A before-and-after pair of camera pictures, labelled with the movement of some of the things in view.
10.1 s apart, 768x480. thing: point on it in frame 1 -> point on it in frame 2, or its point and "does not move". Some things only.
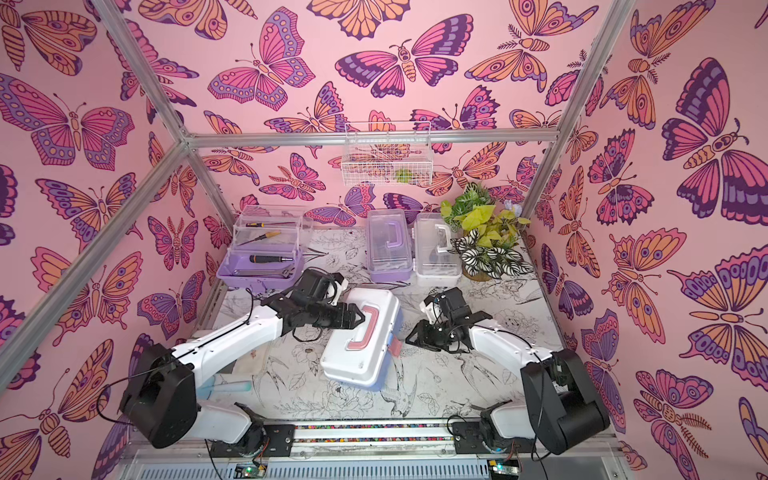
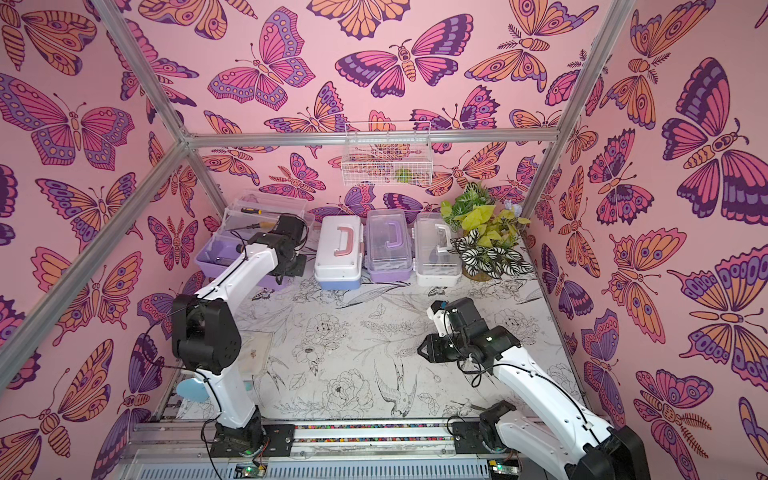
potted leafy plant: [488, 245] does not move
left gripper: [349, 318] -> [301, 269]
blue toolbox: [361, 356] -> [339, 249]
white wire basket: [387, 154] does not move
